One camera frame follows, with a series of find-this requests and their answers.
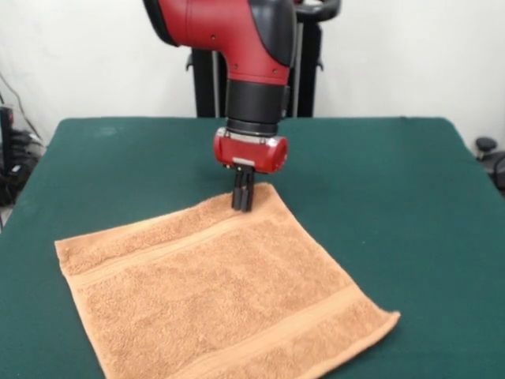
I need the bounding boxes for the black cable bundle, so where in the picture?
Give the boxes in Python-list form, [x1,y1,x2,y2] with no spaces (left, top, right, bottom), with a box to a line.
[10,129,47,167]

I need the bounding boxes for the black electronics box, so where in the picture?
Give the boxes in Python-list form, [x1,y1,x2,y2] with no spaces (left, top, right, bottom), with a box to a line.
[0,104,16,207]

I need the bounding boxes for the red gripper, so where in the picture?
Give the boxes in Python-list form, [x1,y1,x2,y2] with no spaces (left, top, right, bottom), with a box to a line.
[213,126,290,213]

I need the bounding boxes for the dark green table cloth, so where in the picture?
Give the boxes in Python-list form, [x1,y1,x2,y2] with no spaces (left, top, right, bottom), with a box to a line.
[0,116,505,379]

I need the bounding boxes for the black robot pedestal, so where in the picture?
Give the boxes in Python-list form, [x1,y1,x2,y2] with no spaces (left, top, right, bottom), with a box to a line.
[185,0,342,118]

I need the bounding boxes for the grey wall cable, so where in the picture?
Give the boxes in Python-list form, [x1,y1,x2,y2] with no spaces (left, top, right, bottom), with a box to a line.
[0,73,44,143]

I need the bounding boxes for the tan terry cloth towel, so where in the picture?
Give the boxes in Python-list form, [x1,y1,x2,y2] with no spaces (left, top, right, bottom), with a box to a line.
[54,182,402,379]

